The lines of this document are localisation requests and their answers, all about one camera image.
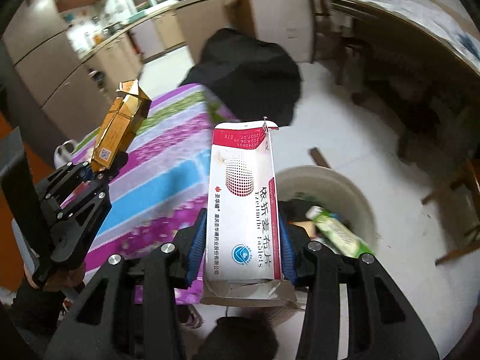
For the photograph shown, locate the dark wooden plank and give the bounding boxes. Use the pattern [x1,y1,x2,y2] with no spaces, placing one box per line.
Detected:
[308,147,331,169]

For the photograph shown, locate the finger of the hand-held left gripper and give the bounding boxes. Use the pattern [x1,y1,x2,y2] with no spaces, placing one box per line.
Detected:
[35,160,94,215]
[56,153,129,256]

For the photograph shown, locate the dark cloth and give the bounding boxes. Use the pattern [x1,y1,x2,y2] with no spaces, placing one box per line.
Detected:
[281,195,327,229]

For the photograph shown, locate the white plastic bag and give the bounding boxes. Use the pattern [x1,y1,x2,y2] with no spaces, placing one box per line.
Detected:
[53,139,79,169]

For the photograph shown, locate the person's left forearm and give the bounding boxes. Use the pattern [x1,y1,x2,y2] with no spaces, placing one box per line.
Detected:
[11,279,72,340]

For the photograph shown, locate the person's slipper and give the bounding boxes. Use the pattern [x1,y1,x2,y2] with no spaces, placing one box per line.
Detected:
[178,304,205,329]

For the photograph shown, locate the black bag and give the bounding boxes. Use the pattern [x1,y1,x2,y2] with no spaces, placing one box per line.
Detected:
[178,28,304,126]

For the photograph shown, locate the white tablecloth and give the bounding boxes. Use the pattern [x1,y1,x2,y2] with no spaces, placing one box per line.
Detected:
[337,0,480,68]

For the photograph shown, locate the white plastic basin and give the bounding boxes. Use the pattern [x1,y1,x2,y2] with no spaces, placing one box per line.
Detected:
[275,165,377,271]

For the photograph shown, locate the kitchen counter cabinets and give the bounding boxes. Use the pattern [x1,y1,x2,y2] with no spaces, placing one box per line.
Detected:
[4,0,241,121]

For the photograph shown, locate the gold carton box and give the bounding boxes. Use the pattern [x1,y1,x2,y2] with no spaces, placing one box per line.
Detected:
[90,79,152,173]

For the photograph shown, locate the white red medicine box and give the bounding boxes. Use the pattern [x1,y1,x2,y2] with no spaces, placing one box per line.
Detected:
[199,118,297,306]

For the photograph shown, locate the floral blanket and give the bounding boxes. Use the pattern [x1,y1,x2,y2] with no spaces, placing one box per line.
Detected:
[60,82,226,306]

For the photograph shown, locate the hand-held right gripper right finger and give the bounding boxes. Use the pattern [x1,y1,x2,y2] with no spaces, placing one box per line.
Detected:
[279,214,439,360]

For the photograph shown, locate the person's left hand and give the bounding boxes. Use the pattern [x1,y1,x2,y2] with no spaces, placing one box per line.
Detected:
[49,262,86,292]

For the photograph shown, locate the person's dark trouser leg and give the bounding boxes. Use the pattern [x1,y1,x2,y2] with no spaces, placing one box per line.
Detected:
[195,317,280,360]

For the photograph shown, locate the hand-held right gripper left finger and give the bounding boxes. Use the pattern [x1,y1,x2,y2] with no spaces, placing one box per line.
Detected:
[45,208,209,360]

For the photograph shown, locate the green white packet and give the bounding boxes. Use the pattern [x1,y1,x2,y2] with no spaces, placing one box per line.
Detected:
[305,205,376,259]

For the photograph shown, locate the wooden table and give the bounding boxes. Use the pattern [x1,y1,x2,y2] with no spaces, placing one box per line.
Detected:
[326,0,480,158]

